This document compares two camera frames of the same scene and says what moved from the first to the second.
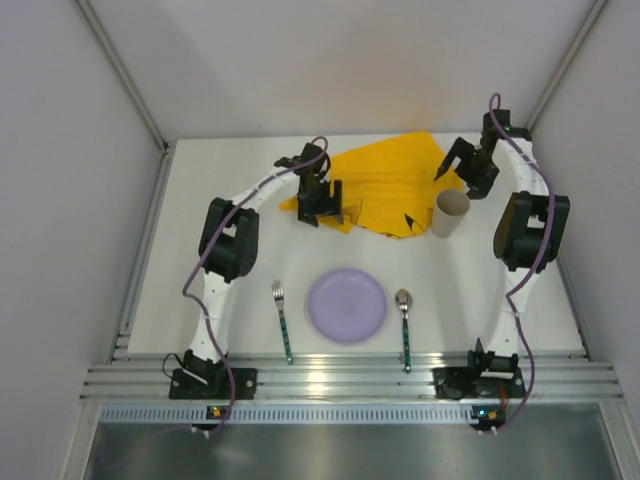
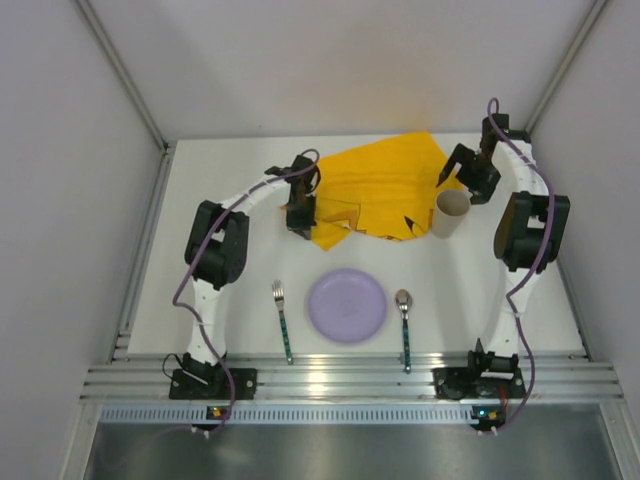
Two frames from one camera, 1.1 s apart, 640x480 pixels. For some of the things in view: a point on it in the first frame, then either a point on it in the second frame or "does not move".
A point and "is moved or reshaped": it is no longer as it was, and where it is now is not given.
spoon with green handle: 403,298 does not move
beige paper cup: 451,205 does not move
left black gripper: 318,201 to 301,213
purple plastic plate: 347,305 does not move
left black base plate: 184,386 does not move
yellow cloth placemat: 388,186 is moved or reshaped
